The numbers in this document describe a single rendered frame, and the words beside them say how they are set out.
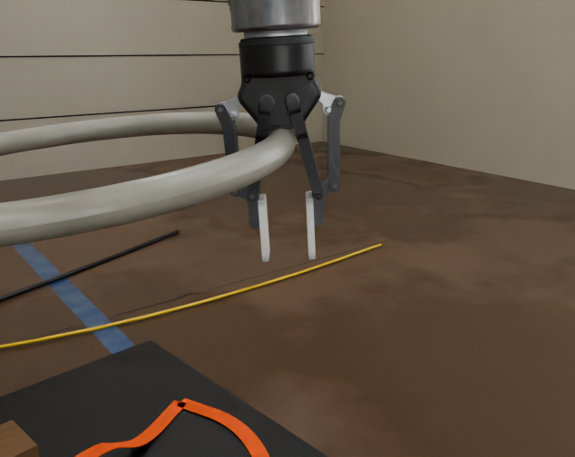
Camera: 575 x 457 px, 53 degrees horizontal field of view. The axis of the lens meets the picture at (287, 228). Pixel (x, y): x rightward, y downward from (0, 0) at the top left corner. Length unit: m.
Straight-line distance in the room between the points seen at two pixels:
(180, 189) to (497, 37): 5.02
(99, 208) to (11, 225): 0.06
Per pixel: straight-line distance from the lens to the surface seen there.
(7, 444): 1.76
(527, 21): 5.25
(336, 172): 0.61
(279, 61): 0.57
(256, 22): 0.56
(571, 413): 2.05
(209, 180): 0.45
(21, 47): 5.38
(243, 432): 1.75
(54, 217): 0.42
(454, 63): 5.62
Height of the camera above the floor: 1.07
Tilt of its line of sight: 17 degrees down
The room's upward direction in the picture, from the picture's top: straight up
